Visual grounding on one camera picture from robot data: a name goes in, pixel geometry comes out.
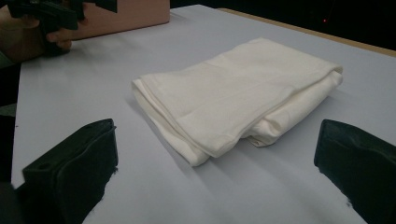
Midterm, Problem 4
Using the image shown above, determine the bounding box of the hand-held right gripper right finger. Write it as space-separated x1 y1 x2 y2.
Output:
313 119 396 224

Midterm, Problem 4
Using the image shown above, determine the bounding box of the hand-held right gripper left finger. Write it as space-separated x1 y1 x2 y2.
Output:
15 118 120 224

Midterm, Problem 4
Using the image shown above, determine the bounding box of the white cloth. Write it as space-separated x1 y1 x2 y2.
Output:
132 37 344 167

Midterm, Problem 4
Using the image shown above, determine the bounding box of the brown cardboard box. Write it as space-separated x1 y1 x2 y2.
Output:
68 0 171 41

